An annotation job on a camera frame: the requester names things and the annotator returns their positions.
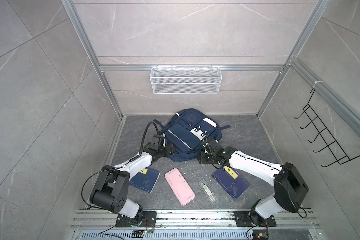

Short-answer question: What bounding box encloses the navy blue notebook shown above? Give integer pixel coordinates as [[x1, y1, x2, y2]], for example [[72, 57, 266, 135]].
[[212, 166, 250, 200], [129, 167, 161, 193]]

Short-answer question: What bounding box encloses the navy blue student backpack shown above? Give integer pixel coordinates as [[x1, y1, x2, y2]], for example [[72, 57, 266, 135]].
[[154, 109, 231, 162]]

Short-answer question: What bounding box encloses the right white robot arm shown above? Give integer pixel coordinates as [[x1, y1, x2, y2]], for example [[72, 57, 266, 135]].
[[198, 138, 309, 225]]

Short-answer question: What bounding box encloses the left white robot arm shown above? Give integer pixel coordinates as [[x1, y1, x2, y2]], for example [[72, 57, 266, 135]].
[[89, 135, 175, 222]]

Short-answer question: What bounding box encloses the pink pencil case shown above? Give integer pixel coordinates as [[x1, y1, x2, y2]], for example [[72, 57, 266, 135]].
[[165, 168, 195, 206]]

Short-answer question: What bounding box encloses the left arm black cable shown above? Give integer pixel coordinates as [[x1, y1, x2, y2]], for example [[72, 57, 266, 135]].
[[138, 121, 160, 155]]

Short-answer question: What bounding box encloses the white wire mesh basket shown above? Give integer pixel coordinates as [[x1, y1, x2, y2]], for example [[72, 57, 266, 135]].
[[150, 67, 223, 95]]

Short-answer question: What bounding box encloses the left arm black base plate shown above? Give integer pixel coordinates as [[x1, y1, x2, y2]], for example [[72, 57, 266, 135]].
[[115, 211, 157, 228]]

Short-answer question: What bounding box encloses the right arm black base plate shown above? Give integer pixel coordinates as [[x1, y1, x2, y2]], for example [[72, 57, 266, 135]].
[[232, 211, 277, 227]]

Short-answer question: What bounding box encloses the aluminium front rail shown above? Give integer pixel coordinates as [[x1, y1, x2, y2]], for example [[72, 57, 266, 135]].
[[68, 209, 321, 231]]

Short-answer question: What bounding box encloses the black wire hook rack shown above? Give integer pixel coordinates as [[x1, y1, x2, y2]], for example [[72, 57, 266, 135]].
[[294, 89, 360, 168]]

